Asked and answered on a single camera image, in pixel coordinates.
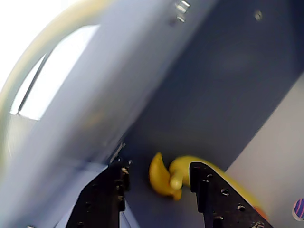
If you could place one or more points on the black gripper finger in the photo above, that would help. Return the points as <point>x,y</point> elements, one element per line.
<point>218,202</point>
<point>99,197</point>

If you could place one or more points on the blue under-sink cabinet door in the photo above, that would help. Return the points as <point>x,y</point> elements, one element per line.
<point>107,83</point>

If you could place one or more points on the silver door hinge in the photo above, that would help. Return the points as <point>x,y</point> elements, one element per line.
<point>181,8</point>
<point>118,152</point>

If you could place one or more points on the blue toy kitchen cabinet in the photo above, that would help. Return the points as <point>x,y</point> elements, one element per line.
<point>225,71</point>

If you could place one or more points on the yellow toy banana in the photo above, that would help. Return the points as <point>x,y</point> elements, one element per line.
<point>160,178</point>
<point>180,166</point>

